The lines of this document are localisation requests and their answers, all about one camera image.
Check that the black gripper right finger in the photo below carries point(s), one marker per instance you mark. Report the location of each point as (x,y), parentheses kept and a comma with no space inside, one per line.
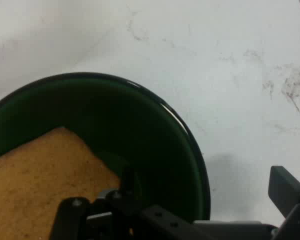
(287,192)

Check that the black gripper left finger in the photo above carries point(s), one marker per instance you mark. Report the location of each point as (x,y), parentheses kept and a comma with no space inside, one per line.
(70,220)

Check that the orange sponge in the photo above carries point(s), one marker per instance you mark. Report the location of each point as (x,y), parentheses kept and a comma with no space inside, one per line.
(40,187)

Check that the dark green round bowl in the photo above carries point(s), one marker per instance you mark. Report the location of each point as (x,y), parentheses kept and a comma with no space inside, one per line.
(145,140)

